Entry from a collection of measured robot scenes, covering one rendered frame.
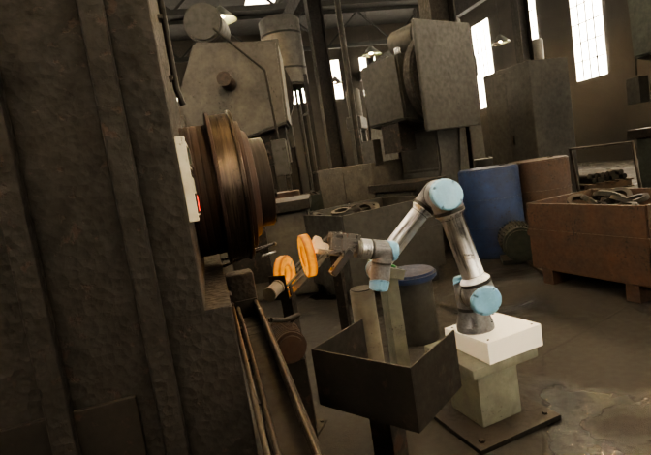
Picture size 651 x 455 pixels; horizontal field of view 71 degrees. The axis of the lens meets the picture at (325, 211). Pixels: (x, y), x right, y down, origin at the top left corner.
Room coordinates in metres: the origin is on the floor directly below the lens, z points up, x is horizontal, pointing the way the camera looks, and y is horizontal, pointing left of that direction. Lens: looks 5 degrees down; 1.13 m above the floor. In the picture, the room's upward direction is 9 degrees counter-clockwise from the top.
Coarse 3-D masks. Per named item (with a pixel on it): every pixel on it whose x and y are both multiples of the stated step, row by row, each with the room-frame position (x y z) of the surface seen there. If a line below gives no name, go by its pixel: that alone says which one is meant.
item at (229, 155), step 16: (224, 112) 1.46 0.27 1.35; (224, 128) 1.30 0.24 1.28; (224, 144) 1.26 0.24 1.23; (224, 160) 1.24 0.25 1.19; (240, 160) 1.24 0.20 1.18; (224, 176) 1.23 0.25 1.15; (240, 176) 1.24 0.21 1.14; (224, 192) 1.22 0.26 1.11; (240, 192) 1.23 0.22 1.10; (240, 208) 1.24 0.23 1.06; (240, 224) 1.25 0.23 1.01; (240, 240) 1.28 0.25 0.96; (240, 256) 1.36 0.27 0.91
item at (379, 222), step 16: (336, 208) 4.45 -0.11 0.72; (352, 208) 3.91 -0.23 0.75; (368, 208) 4.08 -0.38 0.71; (384, 208) 3.73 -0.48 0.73; (400, 208) 3.82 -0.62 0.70; (320, 224) 3.84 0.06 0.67; (336, 224) 3.61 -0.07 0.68; (352, 224) 3.57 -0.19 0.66; (368, 224) 3.65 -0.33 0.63; (384, 224) 3.72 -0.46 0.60; (432, 224) 3.98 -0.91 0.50; (416, 240) 3.87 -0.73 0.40; (432, 240) 3.96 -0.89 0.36; (352, 256) 3.55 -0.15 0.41; (400, 256) 3.78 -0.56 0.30; (416, 256) 3.86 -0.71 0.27; (432, 256) 3.95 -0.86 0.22; (320, 272) 3.96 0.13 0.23; (352, 272) 3.54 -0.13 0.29
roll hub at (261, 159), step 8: (256, 144) 1.39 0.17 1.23; (256, 152) 1.36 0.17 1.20; (264, 152) 1.37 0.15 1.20; (256, 160) 1.35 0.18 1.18; (264, 160) 1.35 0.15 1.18; (256, 168) 1.34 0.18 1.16; (264, 168) 1.34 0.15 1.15; (264, 176) 1.34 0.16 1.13; (264, 184) 1.33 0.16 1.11; (272, 184) 1.34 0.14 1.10; (264, 192) 1.34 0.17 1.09; (272, 192) 1.34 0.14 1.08; (264, 200) 1.34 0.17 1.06; (272, 200) 1.35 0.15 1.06; (264, 208) 1.35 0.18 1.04; (272, 208) 1.36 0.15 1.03; (264, 216) 1.37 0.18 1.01; (272, 216) 1.38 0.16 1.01; (264, 224) 1.41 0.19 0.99; (272, 224) 1.44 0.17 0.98
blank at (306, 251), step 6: (306, 234) 1.64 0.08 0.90; (300, 240) 1.63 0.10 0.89; (306, 240) 1.61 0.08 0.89; (300, 246) 1.65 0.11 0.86; (306, 246) 1.59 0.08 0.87; (312, 246) 1.59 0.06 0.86; (300, 252) 1.68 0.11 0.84; (306, 252) 1.58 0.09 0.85; (312, 252) 1.58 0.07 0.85; (300, 258) 1.70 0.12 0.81; (306, 258) 1.59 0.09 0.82; (312, 258) 1.58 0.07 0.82; (306, 264) 1.61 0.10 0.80; (312, 264) 1.58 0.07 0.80; (306, 270) 1.63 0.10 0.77; (312, 270) 1.59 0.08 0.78; (312, 276) 1.63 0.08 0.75
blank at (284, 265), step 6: (276, 258) 1.93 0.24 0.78; (282, 258) 1.92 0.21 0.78; (288, 258) 1.97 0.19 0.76; (276, 264) 1.90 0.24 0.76; (282, 264) 1.91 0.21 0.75; (288, 264) 1.96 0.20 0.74; (276, 270) 1.89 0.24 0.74; (282, 270) 1.90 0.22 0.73; (288, 270) 1.98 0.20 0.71; (294, 270) 2.01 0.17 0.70; (288, 276) 1.98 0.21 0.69; (288, 282) 1.93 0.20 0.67
